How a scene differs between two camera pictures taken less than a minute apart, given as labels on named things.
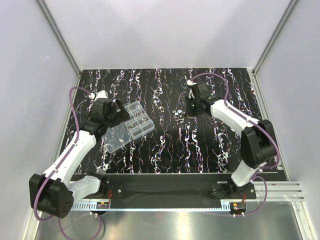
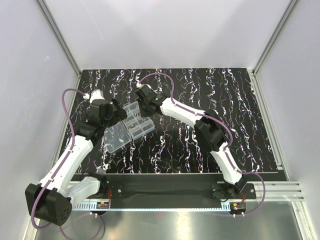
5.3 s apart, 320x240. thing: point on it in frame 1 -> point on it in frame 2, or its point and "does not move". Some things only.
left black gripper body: (116, 110) does not move
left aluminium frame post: (49, 17) does not move
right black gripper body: (191, 97) -> (143, 105)
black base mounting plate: (217, 186) does not move
